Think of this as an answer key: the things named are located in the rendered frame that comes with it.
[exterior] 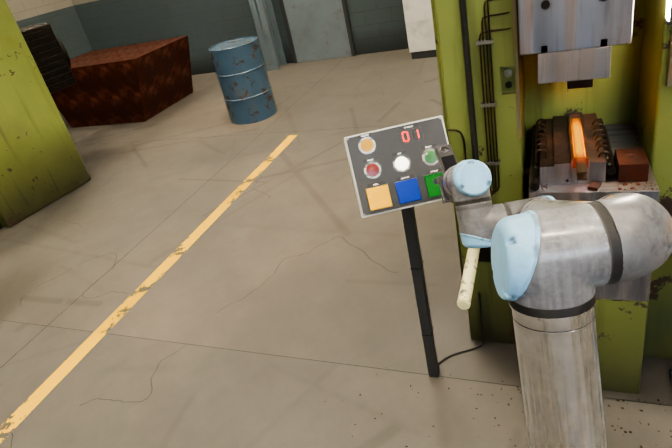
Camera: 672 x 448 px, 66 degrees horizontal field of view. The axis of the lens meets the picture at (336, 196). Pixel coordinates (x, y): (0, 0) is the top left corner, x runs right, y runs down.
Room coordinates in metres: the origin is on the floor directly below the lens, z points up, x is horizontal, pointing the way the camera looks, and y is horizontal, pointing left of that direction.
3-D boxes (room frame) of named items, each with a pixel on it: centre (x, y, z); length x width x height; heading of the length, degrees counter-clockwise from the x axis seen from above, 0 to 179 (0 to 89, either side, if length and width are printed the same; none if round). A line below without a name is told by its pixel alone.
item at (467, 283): (1.54, -0.43, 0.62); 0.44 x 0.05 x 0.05; 154
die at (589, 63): (1.66, -0.87, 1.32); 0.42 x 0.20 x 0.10; 154
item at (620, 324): (1.64, -0.93, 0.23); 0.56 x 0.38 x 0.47; 154
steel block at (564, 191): (1.64, -0.93, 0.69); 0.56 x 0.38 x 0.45; 154
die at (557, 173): (1.66, -0.87, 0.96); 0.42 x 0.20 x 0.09; 154
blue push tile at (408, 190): (1.51, -0.24, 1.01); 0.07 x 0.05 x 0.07; 89
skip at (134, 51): (7.83, 2.69, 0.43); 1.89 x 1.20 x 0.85; 64
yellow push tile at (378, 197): (1.51, -0.14, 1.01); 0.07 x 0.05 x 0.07; 89
